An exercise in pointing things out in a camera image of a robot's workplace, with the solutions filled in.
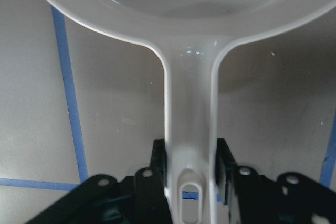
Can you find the beige plastic dustpan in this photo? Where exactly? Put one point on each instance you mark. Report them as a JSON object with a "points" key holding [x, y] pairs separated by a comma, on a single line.
{"points": [[191, 38]]}

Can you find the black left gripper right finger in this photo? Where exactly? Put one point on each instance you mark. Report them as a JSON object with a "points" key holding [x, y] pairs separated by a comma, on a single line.
{"points": [[251, 197]]}

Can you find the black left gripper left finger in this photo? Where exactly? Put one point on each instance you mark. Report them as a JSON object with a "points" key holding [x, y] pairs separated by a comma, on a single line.
{"points": [[139, 198]]}

